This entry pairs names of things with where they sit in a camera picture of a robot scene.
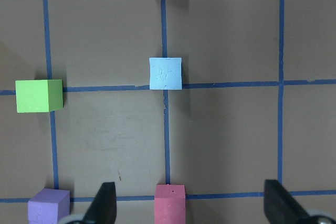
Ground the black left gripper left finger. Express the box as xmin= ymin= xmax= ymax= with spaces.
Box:
xmin=82 ymin=182 xmax=117 ymax=224

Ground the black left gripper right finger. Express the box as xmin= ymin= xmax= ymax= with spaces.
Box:
xmin=264 ymin=179 xmax=311 ymax=224

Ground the purple foam block near base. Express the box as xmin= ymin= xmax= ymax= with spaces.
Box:
xmin=27 ymin=188 xmax=70 ymax=223

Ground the pink foam block near base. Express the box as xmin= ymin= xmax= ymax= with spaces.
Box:
xmin=154 ymin=184 xmax=186 ymax=224

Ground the green foam block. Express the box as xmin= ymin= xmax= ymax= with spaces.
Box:
xmin=15 ymin=79 xmax=64 ymax=113

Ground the light blue centre foam block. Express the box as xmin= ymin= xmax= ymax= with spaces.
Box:
xmin=149 ymin=57 xmax=182 ymax=90

